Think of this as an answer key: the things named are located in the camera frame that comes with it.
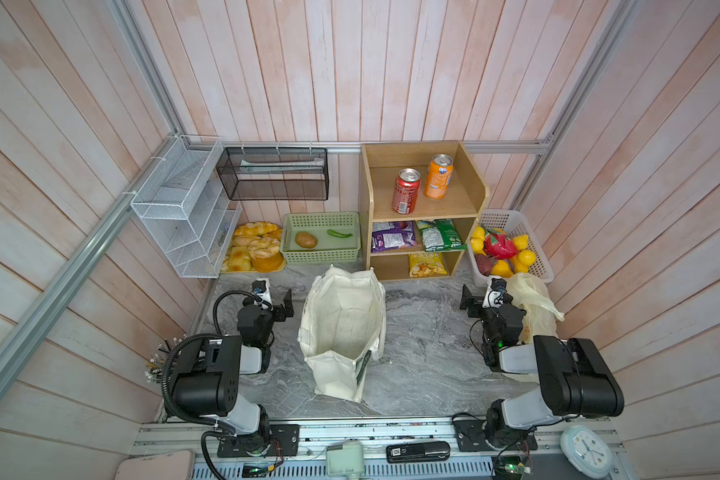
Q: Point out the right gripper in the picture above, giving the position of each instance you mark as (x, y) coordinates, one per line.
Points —
(474, 306)

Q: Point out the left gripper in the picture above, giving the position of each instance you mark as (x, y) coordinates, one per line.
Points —
(279, 308)

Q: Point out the yellow plastic grocery bag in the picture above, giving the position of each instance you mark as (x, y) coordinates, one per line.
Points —
(531, 294)

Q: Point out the red dragon fruit toy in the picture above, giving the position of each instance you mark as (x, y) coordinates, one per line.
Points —
(498, 245)

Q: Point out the cream canvas tote bag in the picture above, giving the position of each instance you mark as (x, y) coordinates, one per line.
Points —
(342, 329)

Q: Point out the purple snack bag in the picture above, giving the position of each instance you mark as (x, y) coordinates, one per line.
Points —
(387, 236)

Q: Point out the red soda can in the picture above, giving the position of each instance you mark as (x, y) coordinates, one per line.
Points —
(406, 189)

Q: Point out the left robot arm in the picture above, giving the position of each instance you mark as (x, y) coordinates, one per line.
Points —
(200, 377)

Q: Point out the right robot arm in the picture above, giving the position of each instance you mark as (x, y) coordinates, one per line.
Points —
(574, 379)

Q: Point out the yellow snack bag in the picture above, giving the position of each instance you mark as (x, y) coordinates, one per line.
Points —
(426, 264)

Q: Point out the pile of bread buns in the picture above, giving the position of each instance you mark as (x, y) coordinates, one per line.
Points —
(255, 247)

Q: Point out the yellow lemon toy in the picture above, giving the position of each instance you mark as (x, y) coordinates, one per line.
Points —
(526, 257)

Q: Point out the brown potato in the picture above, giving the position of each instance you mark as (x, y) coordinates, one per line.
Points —
(306, 240)

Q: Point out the green snack bag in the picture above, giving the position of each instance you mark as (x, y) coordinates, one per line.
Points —
(439, 235)

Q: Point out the green plastic basket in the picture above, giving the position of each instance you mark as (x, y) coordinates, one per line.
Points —
(328, 249)

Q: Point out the green chili pepper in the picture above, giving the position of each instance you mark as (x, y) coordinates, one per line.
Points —
(338, 234)

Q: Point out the wooden shelf unit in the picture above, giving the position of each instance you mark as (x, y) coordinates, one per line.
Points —
(467, 196)

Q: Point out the orange soda can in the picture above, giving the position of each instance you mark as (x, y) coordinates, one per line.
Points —
(439, 175)

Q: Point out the black barcode scanner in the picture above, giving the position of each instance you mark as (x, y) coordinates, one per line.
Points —
(415, 452)

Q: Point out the white adapter box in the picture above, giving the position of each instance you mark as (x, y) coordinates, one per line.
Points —
(345, 460)

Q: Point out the black mesh wall basket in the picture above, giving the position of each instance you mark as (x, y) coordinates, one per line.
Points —
(274, 173)

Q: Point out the white wire rack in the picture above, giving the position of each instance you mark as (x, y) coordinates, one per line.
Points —
(183, 205)

